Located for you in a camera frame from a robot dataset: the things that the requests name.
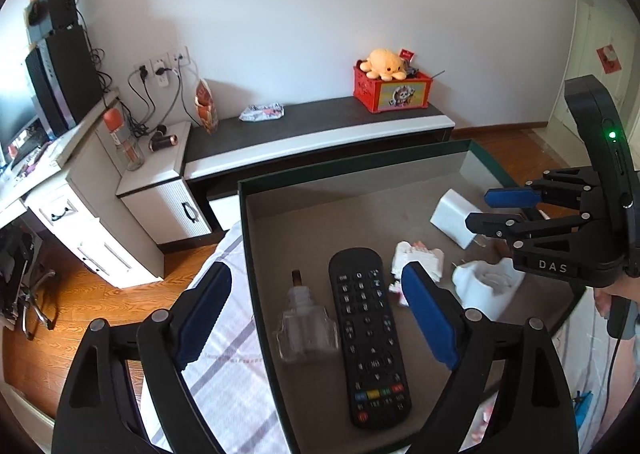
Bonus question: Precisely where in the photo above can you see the white nightstand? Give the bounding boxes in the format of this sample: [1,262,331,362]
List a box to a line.
[116,121,213,250]

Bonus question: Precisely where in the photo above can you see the pink white block toy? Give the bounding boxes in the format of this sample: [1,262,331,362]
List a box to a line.
[389,240,446,307]

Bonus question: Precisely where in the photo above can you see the yellow octopus plush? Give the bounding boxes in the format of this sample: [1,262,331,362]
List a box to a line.
[360,48,407,81]

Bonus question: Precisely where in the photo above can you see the pink storage box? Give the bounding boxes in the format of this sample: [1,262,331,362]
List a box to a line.
[237,138,588,454]

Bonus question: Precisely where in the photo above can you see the black power cables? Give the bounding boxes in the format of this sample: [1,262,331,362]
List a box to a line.
[75,0,201,137]

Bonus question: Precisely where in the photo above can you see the striped white blanket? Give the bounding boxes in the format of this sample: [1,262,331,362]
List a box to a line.
[140,221,626,454]

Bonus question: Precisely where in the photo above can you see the white desk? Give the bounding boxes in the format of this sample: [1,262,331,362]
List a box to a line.
[0,89,166,290]

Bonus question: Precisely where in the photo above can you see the white door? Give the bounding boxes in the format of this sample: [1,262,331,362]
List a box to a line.
[547,0,640,135]

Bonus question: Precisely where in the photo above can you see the white cup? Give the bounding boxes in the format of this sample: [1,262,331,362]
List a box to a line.
[452,259,526,322]

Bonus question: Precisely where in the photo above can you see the orange snack bag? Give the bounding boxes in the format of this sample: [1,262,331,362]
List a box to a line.
[194,79,220,135]

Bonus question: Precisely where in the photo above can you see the red crate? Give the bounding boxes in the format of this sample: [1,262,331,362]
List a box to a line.
[352,62,433,114]

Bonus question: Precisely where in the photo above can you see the black office chair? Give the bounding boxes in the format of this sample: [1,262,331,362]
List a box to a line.
[0,221,57,340]

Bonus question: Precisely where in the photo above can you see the black hair roller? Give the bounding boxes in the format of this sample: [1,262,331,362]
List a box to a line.
[149,131,177,153]

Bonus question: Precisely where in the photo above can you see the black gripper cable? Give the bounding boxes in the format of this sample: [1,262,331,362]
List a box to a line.
[602,337,623,430]

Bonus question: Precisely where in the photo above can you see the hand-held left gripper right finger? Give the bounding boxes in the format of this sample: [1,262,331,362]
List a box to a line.
[401,261,581,454]

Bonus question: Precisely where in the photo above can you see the person's right hand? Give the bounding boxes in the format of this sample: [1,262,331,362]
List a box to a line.
[592,274,640,322]

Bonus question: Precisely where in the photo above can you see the black remote control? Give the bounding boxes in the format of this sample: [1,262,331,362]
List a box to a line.
[328,247,412,430]

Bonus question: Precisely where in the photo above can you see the clear glass bottle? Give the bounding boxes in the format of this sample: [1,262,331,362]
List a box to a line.
[272,269,342,365]

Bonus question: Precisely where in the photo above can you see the black computer tower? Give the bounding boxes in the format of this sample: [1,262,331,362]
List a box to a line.
[25,24,103,135]

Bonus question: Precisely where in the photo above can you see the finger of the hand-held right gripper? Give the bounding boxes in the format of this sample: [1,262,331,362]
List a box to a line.
[465,211,596,255]
[484,167,601,210]

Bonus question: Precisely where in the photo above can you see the orange cap bottle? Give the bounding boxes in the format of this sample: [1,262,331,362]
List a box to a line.
[103,108,146,171]

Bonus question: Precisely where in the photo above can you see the floral packet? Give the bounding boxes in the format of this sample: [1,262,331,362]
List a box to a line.
[239,103,285,122]

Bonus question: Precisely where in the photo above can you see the black box with round dial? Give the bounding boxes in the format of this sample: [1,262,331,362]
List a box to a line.
[25,0,81,42]

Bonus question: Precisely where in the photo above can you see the white charger adapter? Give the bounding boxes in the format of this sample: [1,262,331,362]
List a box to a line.
[430,189,486,250]

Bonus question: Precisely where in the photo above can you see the black computer monitor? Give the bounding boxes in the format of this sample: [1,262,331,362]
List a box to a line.
[0,79,43,167]

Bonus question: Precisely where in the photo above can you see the red door decoration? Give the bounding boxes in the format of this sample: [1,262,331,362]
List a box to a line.
[596,42,622,72]

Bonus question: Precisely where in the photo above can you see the blue plastic tool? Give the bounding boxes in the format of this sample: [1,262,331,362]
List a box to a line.
[572,391,596,430]

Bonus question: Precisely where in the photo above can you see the black top low cabinet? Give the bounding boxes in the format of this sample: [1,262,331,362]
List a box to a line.
[184,95,456,225]

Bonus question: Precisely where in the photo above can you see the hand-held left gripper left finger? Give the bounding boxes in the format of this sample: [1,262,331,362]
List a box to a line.
[50,263,233,454]

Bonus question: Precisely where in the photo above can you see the white wall sockets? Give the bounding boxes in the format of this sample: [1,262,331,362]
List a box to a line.
[132,47,192,85]

